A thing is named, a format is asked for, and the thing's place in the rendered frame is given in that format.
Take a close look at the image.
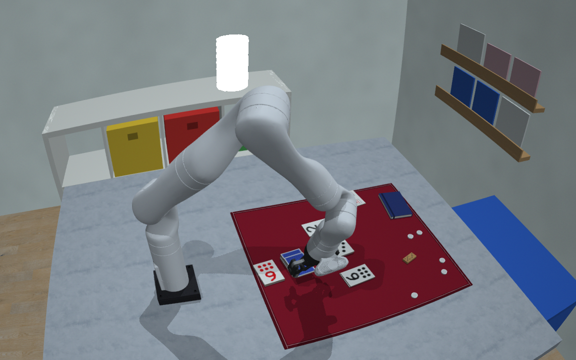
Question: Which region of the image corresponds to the blue playing card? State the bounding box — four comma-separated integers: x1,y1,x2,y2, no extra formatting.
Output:
280,248,302,265

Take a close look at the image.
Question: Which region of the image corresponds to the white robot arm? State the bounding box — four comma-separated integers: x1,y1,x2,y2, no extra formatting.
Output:
132,85,357,292

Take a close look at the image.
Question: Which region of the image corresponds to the dark red play mat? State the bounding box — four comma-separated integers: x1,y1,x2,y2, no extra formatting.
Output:
234,185,468,345
230,183,473,349

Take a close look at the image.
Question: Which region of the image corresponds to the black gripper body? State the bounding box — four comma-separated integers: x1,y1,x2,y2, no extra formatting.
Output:
301,244,320,266

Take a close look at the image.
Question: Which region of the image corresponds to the small tan wooden block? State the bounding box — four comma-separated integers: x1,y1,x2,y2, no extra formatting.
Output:
402,252,417,264

